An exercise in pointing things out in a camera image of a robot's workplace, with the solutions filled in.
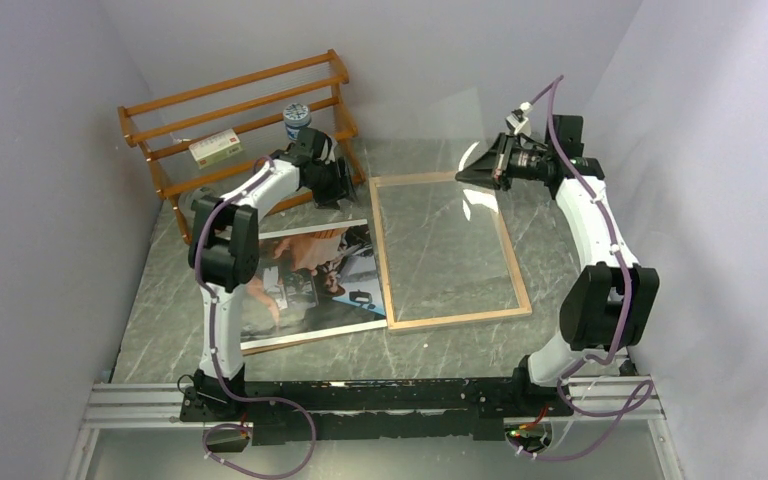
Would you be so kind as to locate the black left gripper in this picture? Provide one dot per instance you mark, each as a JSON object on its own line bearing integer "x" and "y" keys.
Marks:
{"x": 341, "y": 187}

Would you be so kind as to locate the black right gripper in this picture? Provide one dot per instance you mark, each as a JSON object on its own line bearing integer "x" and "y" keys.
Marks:
{"x": 492, "y": 168}

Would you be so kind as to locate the clear acrylic sheet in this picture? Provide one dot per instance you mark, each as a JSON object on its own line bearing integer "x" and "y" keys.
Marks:
{"x": 450, "y": 218}

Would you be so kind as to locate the large printed photo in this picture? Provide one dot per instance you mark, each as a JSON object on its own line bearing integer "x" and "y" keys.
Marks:
{"x": 321, "y": 278}

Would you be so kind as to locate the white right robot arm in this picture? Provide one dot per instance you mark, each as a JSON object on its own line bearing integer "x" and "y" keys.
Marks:
{"x": 608, "y": 306}

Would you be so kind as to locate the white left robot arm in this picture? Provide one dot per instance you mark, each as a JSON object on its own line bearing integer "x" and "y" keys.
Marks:
{"x": 225, "y": 252}

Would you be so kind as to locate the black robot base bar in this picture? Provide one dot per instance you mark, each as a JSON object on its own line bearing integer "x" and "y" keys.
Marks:
{"x": 482, "y": 408}

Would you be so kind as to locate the white blue jar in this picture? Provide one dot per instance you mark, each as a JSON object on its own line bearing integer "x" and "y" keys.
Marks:
{"x": 295, "y": 117}

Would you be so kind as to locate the orange wooden shelf rack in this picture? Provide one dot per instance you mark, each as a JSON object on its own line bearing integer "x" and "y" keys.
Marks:
{"x": 252, "y": 106}

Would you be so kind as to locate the white green box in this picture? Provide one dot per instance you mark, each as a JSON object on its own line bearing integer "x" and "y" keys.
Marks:
{"x": 215, "y": 148}

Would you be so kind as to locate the clear tape roll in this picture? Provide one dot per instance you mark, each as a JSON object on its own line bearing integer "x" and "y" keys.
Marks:
{"x": 193, "y": 197}

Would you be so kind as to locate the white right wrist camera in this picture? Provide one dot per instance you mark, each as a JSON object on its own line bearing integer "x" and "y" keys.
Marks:
{"x": 518, "y": 121}

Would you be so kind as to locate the wooden frame backing board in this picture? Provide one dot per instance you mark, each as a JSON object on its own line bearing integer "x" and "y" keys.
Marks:
{"x": 252, "y": 347}

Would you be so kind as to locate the aluminium rail frame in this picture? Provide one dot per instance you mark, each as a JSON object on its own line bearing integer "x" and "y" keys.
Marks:
{"x": 140, "y": 435}

